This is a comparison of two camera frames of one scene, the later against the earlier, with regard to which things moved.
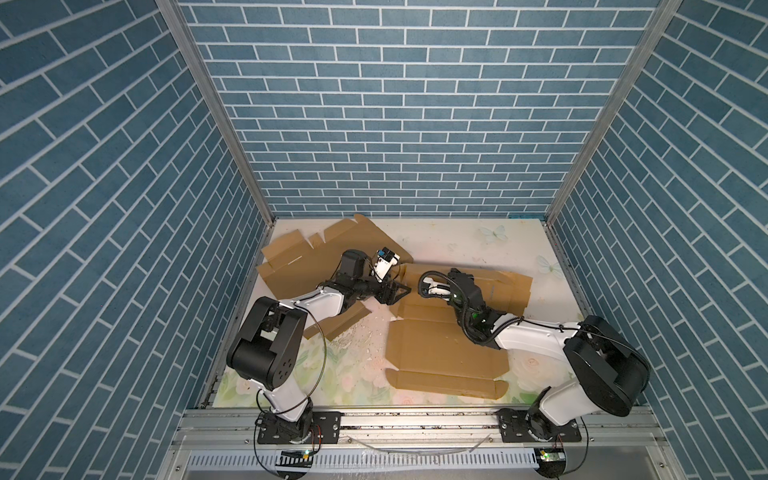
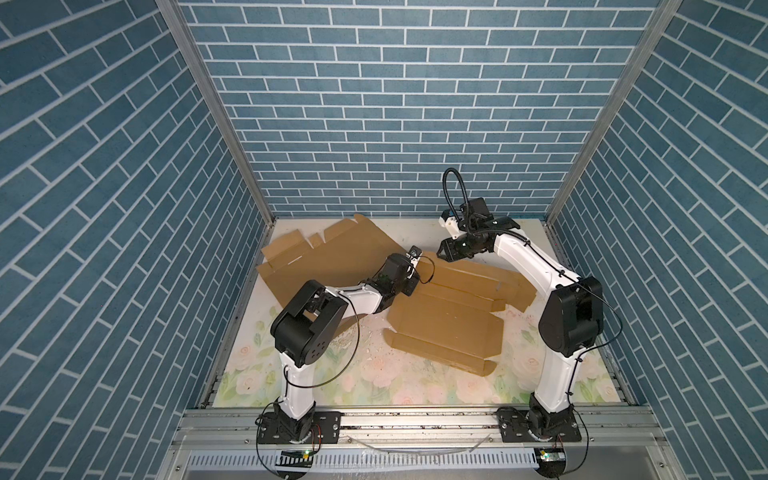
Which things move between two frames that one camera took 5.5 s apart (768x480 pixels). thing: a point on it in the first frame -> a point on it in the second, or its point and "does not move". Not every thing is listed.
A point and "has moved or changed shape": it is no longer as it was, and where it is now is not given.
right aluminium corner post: (652, 34) does not move
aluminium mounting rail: (616, 444) does not move
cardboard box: (291, 266) does not move
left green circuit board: (295, 458) does not move
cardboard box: (428, 352) has moved or changed shape
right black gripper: (458, 276) -> (449, 251)
